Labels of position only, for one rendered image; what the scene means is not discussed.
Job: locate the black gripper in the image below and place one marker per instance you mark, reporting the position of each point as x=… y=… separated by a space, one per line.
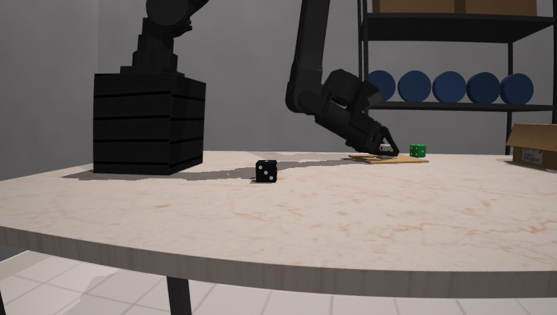
x=369 y=142

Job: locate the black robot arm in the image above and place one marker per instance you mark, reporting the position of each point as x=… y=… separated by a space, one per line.
x=168 y=19

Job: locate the open brown cardboard box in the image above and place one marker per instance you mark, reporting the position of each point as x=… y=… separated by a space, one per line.
x=529 y=137

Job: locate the tan mat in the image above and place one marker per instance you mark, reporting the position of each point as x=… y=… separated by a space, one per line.
x=374 y=159

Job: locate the green die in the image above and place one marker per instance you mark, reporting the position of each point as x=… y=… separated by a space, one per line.
x=417 y=150

